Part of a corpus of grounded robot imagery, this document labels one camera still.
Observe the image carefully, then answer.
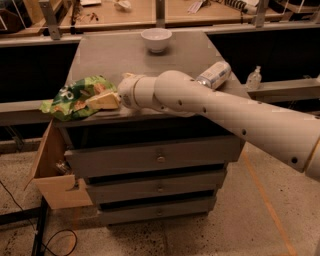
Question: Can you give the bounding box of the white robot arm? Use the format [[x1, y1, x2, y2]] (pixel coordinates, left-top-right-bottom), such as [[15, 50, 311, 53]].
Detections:
[[87, 70, 320, 180]]

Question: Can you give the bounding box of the top grey drawer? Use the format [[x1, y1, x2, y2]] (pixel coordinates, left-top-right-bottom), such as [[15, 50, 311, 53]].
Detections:
[[65, 135, 243, 178]]

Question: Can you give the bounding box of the brown cardboard box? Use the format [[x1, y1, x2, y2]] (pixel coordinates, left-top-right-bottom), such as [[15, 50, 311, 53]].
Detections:
[[24, 122, 92, 210]]

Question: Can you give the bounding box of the white ceramic bowl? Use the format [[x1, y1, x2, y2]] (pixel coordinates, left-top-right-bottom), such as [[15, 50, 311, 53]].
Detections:
[[141, 28, 172, 53]]

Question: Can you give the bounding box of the grey drawer cabinet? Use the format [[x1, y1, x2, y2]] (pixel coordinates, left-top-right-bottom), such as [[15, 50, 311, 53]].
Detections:
[[55, 32, 244, 225]]

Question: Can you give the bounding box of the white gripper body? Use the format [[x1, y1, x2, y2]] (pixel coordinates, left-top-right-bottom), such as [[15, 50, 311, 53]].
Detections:
[[117, 73, 157, 110]]

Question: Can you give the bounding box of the black metal stand leg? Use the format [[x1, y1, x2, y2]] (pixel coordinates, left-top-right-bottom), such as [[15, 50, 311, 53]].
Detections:
[[31, 197, 48, 256]]

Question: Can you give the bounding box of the green rice chip bag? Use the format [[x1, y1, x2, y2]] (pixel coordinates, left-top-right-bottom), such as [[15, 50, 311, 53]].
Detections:
[[39, 75, 117, 121]]

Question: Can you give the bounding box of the clear plastic water bottle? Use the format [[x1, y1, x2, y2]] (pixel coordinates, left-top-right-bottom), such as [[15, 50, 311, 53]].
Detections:
[[196, 61, 231, 90]]

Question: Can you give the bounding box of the bottom grey drawer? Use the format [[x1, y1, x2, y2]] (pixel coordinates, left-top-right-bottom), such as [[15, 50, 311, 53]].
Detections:
[[98, 196, 216, 225]]

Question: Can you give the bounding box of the small clear sanitizer bottle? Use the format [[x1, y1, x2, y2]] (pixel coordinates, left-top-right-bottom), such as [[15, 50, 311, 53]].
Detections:
[[246, 66, 262, 90]]

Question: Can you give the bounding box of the wooden background desk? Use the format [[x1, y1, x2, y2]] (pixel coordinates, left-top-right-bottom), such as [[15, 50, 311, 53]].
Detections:
[[0, 0, 320, 38]]

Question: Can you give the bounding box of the black floor cable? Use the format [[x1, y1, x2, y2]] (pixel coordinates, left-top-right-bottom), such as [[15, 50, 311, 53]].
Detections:
[[0, 181, 78, 256]]

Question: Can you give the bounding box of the middle grey drawer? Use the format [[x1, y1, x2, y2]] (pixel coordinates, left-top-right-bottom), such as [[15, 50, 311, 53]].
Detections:
[[87, 169, 226, 204]]

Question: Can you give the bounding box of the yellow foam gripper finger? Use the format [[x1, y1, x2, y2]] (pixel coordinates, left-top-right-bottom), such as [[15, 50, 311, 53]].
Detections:
[[86, 92, 119, 110]]

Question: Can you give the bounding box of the grey drawer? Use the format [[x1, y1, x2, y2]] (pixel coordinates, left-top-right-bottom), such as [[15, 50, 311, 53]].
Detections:
[[98, 196, 216, 225], [87, 169, 226, 204], [65, 135, 243, 178]]

